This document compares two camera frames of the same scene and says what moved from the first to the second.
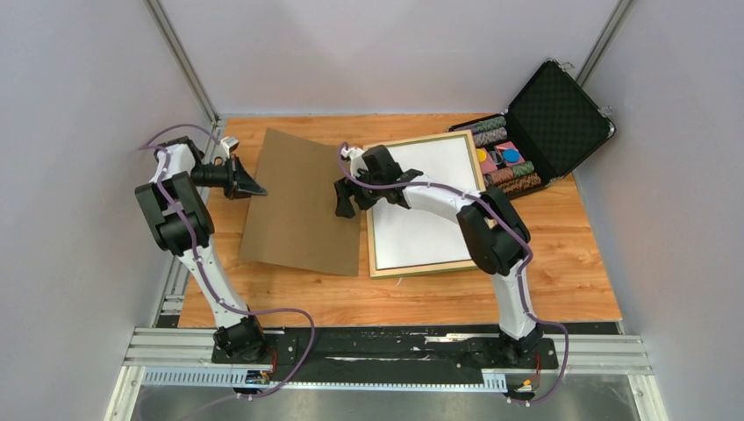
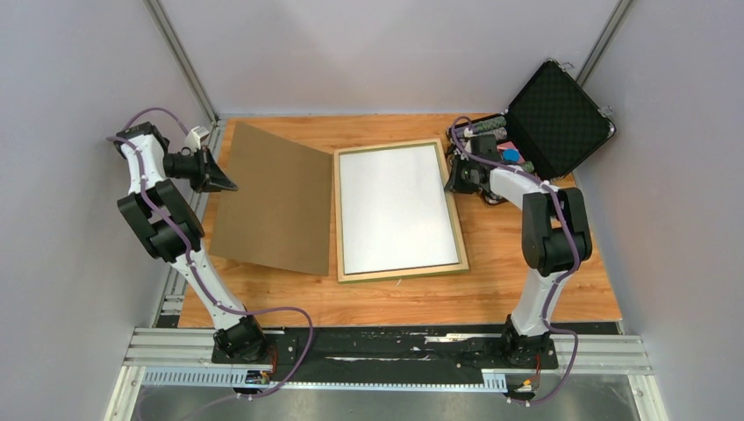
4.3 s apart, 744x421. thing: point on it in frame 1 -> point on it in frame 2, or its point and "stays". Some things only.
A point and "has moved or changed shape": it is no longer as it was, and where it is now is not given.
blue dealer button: x=511 y=155 stays
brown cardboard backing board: x=296 y=223 has moved or changed shape
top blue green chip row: x=483 y=125 stays
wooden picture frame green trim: x=403 y=241 has moved or changed shape
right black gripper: x=346 y=189 -> x=455 y=184
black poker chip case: x=550 y=129 stays
